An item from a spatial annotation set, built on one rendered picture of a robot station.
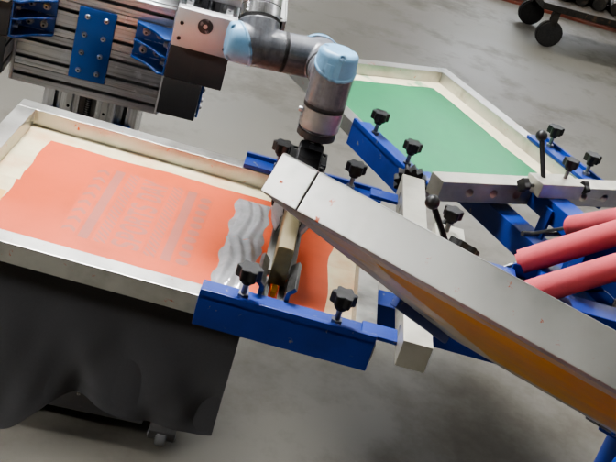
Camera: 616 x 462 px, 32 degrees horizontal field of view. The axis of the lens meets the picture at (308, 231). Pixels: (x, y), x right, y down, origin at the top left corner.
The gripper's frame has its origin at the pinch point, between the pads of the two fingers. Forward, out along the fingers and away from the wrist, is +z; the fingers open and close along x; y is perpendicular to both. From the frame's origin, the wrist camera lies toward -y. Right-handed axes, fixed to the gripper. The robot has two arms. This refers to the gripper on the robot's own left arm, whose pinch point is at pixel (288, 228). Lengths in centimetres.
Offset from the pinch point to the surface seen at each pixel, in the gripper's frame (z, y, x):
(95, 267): 2.1, -28.8, 29.4
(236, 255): 4.8, -6.5, 7.9
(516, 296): -53, -110, -14
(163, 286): 2.2, -28.8, 17.9
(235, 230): 4.8, 3.1, 9.6
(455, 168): 5, 69, -38
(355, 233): -52, -104, -2
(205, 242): 5.3, -4.0, 14.2
